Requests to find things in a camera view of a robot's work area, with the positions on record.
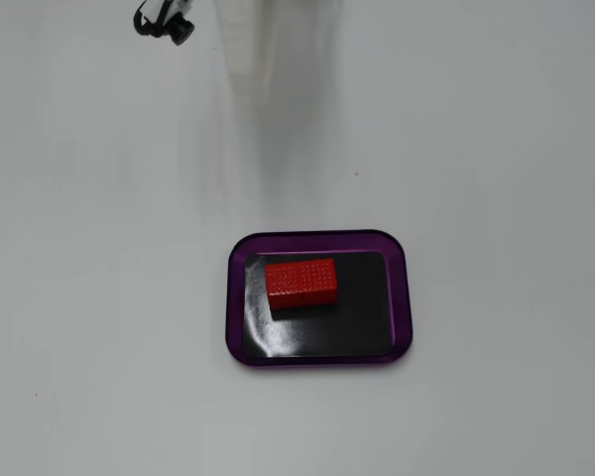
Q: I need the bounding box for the black camera cable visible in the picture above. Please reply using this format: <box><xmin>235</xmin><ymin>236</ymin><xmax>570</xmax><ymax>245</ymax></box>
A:
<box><xmin>132</xmin><ymin>0</ymin><xmax>176</xmax><ymax>39</ymax></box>

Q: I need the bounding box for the purple metal tray black bottom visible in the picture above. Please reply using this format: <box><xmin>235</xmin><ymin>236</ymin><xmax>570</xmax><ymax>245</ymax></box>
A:
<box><xmin>224</xmin><ymin>228</ymin><xmax>415</xmax><ymax>373</ymax></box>

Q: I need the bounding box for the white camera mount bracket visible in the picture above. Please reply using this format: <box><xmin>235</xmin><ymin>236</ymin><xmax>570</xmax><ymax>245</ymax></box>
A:
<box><xmin>142</xmin><ymin>0</ymin><xmax>193</xmax><ymax>23</ymax></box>

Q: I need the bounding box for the small black camera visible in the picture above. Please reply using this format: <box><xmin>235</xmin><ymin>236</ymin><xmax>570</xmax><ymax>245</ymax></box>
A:
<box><xmin>165</xmin><ymin>15</ymin><xmax>196</xmax><ymax>48</ymax></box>

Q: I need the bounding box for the red studded rectangular block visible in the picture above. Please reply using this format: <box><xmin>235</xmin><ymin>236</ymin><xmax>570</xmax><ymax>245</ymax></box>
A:
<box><xmin>264</xmin><ymin>257</ymin><xmax>339</xmax><ymax>310</ymax></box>

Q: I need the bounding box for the white fixed gripper finger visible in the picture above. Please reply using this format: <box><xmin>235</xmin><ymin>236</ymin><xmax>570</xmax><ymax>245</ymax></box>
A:
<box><xmin>221</xmin><ymin>0</ymin><xmax>275</xmax><ymax>114</ymax></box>

